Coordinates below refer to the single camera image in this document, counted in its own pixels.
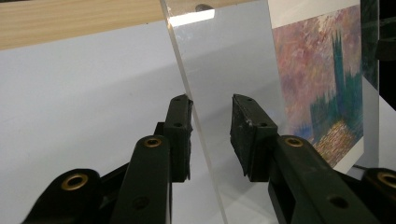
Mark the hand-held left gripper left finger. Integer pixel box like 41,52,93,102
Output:
108,93,194,224

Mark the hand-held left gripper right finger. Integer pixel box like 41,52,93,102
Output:
229,93,381,224

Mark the clear acrylic picture frame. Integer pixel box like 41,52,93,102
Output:
159,0,381,224

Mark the painting print with white border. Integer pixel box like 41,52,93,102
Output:
271,4,366,175

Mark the white table cover sheet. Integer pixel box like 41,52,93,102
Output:
0,0,396,224

